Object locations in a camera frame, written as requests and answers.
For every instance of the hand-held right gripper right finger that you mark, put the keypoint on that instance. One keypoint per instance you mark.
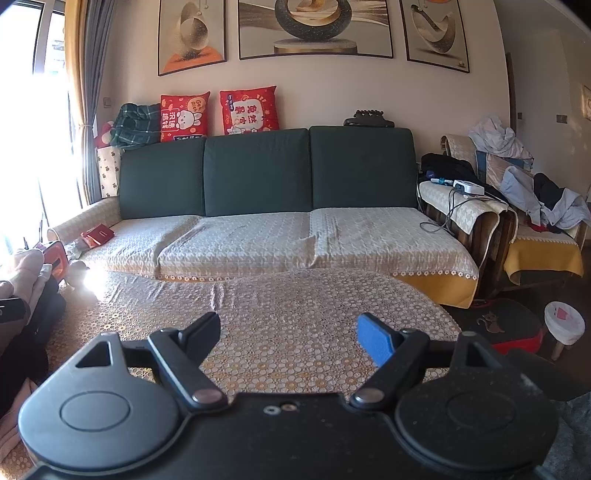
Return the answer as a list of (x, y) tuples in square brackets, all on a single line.
[(376, 339)]

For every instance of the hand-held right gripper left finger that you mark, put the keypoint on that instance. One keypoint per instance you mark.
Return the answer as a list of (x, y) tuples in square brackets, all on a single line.
[(205, 332)]

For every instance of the cream lace sofa cover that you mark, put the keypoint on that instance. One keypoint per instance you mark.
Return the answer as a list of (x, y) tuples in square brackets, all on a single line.
[(258, 240)]

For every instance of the red black fitness plate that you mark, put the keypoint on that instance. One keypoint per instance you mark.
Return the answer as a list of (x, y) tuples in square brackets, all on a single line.
[(498, 323)]

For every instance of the clear plastic wrapper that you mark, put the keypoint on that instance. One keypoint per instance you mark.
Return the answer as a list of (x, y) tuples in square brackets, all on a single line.
[(74, 250)]

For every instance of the orange black toy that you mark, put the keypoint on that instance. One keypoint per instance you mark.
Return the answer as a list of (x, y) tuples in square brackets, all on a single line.
[(54, 258)]

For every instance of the green sofa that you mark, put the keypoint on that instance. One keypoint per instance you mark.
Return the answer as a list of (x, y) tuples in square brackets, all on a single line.
[(258, 170)]

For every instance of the blue white small device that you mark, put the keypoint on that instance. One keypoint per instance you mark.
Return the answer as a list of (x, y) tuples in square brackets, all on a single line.
[(437, 178)]

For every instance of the white box device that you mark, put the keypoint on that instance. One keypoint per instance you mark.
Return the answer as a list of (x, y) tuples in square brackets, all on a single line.
[(468, 188)]

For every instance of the wooden armchair yellow cover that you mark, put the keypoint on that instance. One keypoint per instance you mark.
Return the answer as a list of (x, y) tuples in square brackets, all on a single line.
[(540, 258)]

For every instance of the white bear print bag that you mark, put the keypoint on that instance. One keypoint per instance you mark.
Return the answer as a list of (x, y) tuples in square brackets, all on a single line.
[(107, 173)]

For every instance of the black cloth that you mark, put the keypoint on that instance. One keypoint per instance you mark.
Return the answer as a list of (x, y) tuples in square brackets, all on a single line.
[(443, 164)]

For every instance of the small white stool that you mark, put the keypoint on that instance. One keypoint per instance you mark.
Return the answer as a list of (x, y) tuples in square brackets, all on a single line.
[(564, 321)]

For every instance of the red cloth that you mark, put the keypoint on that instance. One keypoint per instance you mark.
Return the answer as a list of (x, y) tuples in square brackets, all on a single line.
[(540, 228)]

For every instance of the light blue garment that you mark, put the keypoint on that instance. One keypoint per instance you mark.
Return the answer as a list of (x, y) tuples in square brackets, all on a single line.
[(519, 184)]

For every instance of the red printed rabbit pillow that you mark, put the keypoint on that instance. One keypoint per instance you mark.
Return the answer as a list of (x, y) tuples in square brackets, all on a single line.
[(249, 110), (184, 117)]

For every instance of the plaid green cushion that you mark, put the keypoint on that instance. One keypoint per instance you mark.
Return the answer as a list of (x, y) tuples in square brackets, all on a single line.
[(136, 124)]

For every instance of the dark carved sofa crest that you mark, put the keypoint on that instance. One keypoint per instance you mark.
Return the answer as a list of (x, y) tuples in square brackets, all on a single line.
[(369, 119)]

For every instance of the red plush toy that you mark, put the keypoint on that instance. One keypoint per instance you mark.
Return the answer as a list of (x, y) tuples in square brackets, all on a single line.
[(104, 136)]

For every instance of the navy garment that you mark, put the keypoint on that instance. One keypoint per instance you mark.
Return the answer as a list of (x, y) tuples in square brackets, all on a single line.
[(547, 191)]

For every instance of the white shirt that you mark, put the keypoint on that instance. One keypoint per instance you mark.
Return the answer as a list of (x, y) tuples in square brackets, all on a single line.
[(501, 136)]

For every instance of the large glass window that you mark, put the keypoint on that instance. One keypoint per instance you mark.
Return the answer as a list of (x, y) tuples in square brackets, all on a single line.
[(27, 138)]

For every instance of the yellow grey curtain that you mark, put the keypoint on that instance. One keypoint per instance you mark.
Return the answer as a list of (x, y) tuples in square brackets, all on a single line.
[(83, 92)]

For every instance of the framed painting orange base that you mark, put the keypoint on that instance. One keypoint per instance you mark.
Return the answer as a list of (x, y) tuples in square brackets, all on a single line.
[(191, 37)]

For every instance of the framed painting curved shape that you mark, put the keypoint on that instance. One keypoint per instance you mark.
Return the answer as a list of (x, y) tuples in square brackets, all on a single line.
[(434, 32)]

